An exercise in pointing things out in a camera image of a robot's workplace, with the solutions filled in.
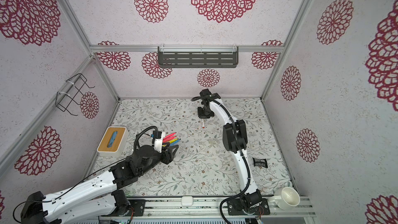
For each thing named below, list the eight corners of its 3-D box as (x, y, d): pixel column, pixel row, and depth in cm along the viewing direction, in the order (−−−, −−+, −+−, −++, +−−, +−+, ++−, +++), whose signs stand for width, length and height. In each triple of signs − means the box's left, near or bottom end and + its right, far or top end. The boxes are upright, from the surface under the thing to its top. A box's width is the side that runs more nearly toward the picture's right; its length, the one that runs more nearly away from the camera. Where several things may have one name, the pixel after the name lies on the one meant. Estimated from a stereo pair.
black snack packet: (253, 166, 89) (254, 164, 87) (252, 159, 92) (253, 157, 89) (265, 167, 89) (267, 165, 86) (264, 160, 91) (266, 159, 89)
